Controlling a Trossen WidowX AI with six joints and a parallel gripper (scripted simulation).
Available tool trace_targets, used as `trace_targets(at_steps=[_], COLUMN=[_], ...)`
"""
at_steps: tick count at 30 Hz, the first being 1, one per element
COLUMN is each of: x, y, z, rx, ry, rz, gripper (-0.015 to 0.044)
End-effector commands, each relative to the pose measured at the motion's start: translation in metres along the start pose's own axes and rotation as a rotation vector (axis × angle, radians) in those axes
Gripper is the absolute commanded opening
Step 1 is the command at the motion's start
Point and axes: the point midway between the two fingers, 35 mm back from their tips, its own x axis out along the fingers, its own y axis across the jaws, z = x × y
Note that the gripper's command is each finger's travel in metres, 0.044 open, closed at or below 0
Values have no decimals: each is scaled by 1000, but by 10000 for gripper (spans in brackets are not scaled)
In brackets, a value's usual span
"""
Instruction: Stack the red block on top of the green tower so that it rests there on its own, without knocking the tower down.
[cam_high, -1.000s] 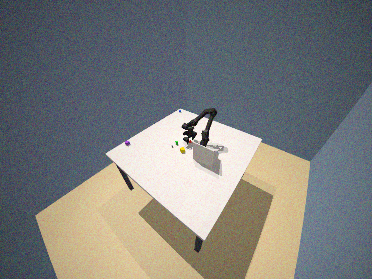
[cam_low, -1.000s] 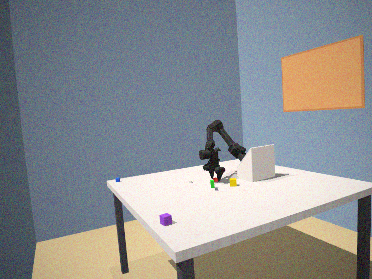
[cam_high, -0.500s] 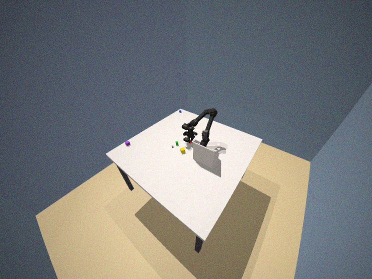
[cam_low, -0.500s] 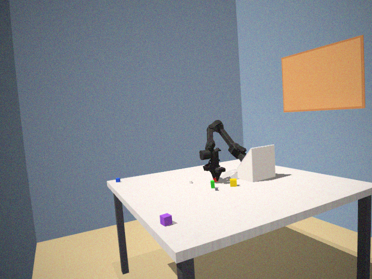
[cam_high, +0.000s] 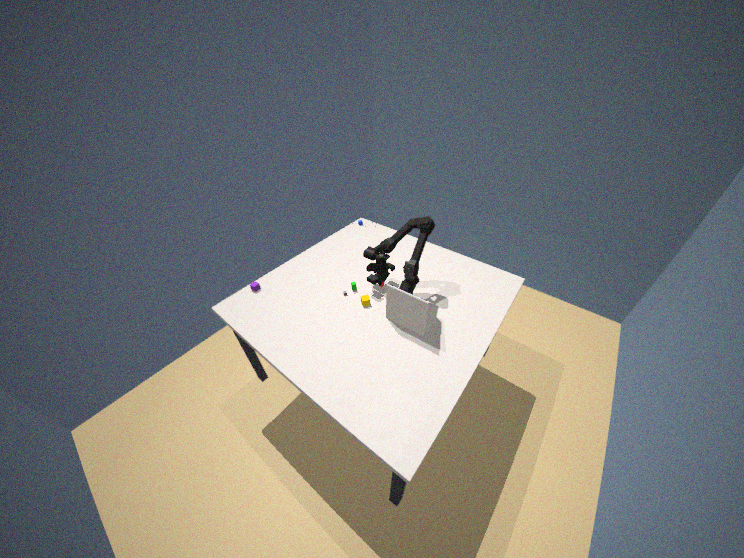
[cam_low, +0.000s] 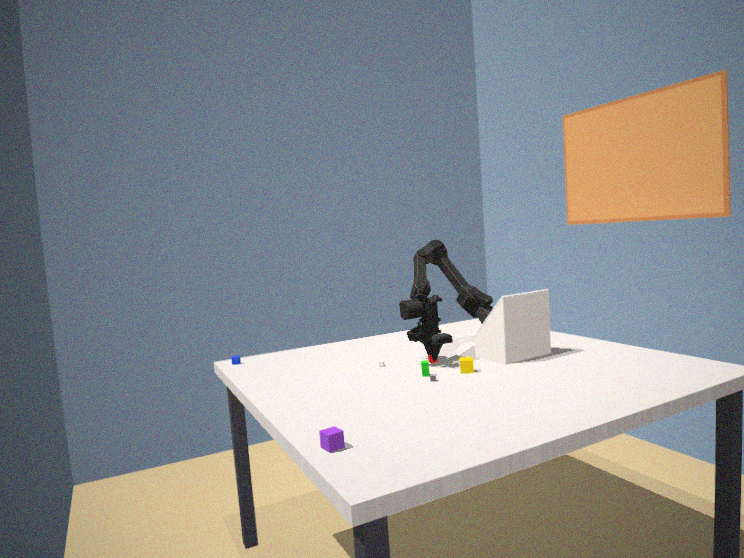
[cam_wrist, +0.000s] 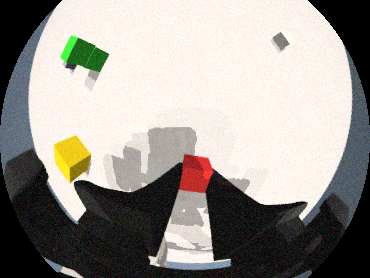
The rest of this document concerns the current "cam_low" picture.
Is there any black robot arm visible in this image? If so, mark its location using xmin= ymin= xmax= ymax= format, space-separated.
xmin=399 ymin=240 xmax=494 ymax=342

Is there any purple cube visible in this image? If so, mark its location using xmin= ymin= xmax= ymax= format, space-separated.
xmin=319 ymin=426 xmax=345 ymax=453

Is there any yellow cube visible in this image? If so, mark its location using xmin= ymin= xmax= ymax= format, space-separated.
xmin=460 ymin=357 xmax=474 ymax=374

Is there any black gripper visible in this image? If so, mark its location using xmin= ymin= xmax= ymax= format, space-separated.
xmin=419 ymin=315 xmax=453 ymax=361

